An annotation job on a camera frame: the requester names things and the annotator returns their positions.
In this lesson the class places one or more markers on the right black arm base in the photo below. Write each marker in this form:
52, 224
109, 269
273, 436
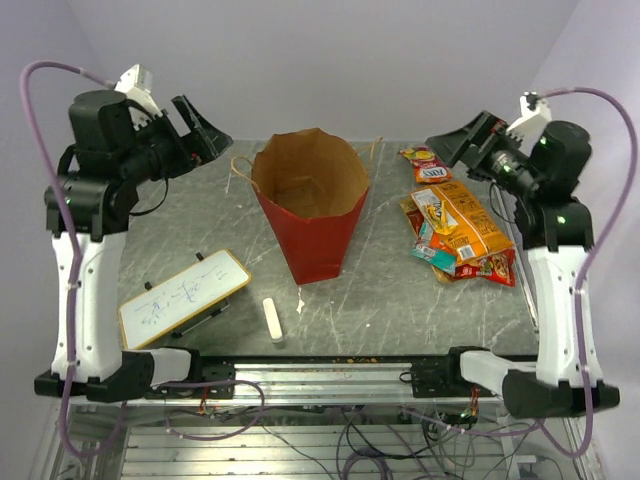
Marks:
440, 375

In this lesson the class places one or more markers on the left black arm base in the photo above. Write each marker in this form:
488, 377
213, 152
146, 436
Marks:
210, 373

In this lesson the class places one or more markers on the small whiteboard orange frame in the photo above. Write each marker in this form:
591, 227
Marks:
135, 334

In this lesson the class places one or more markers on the aluminium extrusion frame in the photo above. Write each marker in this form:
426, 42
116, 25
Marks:
318, 418

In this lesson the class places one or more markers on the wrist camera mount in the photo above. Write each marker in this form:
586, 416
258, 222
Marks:
535, 114
136, 84

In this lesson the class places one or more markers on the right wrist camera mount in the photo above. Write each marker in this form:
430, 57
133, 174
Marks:
535, 114

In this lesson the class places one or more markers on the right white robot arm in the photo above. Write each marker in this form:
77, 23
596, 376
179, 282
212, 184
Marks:
540, 167

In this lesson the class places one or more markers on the white marker eraser stick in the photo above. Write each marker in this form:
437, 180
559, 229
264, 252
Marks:
273, 322

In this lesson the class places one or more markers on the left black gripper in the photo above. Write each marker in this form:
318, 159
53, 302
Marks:
211, 141

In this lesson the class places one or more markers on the red yellow snack packet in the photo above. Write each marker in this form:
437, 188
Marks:
497, 268

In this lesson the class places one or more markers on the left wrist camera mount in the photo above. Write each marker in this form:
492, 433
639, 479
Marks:
136, 84

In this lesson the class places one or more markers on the colourful fruit candy packet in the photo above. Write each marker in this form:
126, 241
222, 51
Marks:
427, 167

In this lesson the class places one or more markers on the teal snack packet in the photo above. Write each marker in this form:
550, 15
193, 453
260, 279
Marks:
431, 248

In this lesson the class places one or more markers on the yellow M&M candy packet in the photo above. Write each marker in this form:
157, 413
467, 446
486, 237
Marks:
434, 210

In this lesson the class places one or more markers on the yellow orange snack box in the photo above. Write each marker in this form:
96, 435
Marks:
477, 235

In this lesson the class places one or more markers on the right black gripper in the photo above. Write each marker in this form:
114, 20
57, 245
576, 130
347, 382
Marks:
485, 130

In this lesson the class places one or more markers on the gold teal chips bag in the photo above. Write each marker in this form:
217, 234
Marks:
415, 220

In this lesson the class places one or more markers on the red paper bag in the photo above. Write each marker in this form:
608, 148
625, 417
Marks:
311, 186

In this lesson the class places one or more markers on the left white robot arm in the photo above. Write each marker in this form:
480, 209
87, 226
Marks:
119, 144

